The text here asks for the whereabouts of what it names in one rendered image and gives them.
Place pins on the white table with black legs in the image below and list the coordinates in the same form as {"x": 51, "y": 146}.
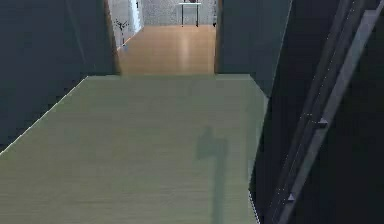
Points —
{"x": 190, "y": 4}

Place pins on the dark leafy house plant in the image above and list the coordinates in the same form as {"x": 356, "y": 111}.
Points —
{"x": 121, "y": 26}

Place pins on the dark room door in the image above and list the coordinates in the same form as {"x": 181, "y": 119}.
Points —
{"x": 336, "y": 93}

